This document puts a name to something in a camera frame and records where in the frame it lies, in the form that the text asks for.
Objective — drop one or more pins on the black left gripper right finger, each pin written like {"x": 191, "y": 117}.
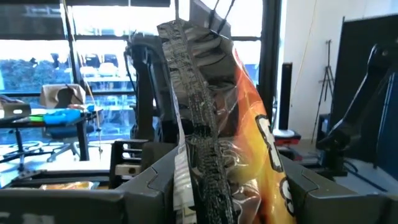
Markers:
{"x": 311, "y": 189}

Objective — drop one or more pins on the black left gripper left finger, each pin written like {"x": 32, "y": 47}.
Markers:
{"x": 149, "y": 193}

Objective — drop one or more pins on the black red fire noodle pack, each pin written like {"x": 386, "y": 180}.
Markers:
{"x": 248, "y": 124}

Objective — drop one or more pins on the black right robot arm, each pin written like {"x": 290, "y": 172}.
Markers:
{"x": 146, "y": 87}

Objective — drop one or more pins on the black desk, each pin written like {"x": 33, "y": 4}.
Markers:
{"x": 82, "y": 140}

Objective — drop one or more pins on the yellow blue ramen noodle pack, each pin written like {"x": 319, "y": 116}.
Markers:
{"x": 68, "y": 185}

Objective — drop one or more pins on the blue plastic item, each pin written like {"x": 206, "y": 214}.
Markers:
{"x": 62, "y": 116}

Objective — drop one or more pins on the beige office chair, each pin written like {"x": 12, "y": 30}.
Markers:
{"x": 62, "y": 95}

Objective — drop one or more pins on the black tower speaker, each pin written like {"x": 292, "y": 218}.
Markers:
{"x": 285, "y": 96}

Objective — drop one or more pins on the black tripod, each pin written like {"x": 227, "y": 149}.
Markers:
{"x": 328, "y": 62}

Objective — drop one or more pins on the black partition panel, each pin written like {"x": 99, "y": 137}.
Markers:
{"x": 351, "y": 40}

